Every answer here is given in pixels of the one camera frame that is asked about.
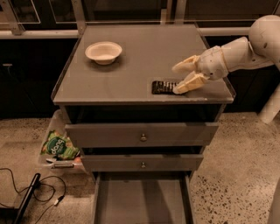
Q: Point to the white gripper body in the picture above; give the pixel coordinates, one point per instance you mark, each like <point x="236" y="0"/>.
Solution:
<point x="213" y="63"/>

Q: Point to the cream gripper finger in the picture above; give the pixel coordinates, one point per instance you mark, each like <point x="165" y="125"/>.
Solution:
<point x="191" y="82"/>
<point x="187" y="65"/>

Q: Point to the black rxbar chocolate bar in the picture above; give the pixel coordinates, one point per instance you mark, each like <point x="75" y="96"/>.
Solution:
<point x="160" y="87"/>

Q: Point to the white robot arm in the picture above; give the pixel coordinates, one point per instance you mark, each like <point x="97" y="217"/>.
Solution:
<point x="239" y="181"/>

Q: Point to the grey top drawer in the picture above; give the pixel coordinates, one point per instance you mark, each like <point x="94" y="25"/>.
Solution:
<point x="112" y="135"/>

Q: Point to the grey drawer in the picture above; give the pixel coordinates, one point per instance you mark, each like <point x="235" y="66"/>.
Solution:
<point x="112" y="135"/>
<point x="141" y="163"/>
<point x="149" y="197"/>

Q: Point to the grey drawer cabinet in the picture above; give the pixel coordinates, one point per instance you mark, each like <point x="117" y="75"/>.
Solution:
<point x="121" y="92"/>

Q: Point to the grey middle drawer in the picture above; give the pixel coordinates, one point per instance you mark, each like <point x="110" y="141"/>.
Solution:
<point x="141" y="163"/>

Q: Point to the grey bottom drawer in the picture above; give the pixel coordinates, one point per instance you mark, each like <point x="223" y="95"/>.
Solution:
<point x="149" y="197"/>

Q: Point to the white paper bowl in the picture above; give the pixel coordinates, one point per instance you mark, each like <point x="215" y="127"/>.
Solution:
<point x="103" y="53"/>

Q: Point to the clear plastic storage bin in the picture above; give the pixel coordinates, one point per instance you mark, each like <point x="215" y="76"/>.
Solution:
<point x="50" y="162"/>

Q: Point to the green snack bag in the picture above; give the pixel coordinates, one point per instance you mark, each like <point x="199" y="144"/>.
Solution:
<point x="59" y="146"/>

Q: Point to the black stand leg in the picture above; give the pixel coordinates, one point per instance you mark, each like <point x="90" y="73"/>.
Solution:
<point x="26" y="199"/>

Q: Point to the metal railing frame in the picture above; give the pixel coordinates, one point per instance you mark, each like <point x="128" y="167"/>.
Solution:
<point x="51" y="18"/>

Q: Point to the white post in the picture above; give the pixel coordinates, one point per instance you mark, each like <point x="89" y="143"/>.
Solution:
<point x="271" y="108"/>

